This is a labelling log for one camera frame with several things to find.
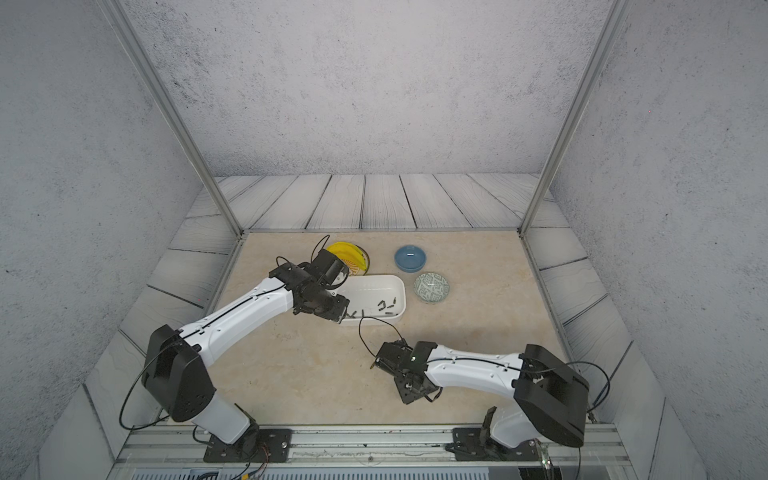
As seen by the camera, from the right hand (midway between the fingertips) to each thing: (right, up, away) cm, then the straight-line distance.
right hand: (414, 391), depth 80 cm
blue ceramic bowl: (+1, +35, +30) cm, 46 cm away
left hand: (-20, +20, +3) cm, 29 cm away
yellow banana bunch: (-21, +37, +25) cm, 50 cm away
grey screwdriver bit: (-7, +19, +19) cm, 28 cm away
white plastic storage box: (-12, +21, +24) cm, 34 cm away
